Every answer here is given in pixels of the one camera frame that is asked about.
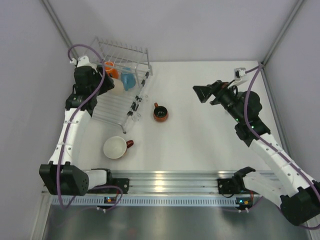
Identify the orange mug black handle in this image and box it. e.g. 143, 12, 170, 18
104, 61, 119, 79

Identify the beige handleless cup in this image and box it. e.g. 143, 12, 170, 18
108, 77, 125, 95

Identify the blue mug white interior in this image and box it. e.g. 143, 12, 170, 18
120, 67, 136, 91

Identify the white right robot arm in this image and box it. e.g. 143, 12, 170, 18
192, 80, 320, 226

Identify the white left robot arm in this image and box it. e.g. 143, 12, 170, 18
39, 55, 116, 196

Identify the brown mug black interior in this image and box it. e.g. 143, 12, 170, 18
153, 102, 169, 122

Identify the red mug white interior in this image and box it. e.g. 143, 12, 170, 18
103, 136, 135, 160

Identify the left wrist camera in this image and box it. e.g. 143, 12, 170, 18
69, 55, 97, 69

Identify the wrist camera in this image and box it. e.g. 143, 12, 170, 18
230, 67, 249, 87
69, 55, 97, 69

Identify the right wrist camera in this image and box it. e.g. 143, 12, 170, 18
230, 67, 249, 87

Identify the silver wire dish rack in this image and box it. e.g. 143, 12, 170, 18
90, 36, 153, 134

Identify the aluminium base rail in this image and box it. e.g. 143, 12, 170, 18
41, 170, 281, 196

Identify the perforated grey cable duct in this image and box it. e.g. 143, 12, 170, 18
62, 194, 252, 207

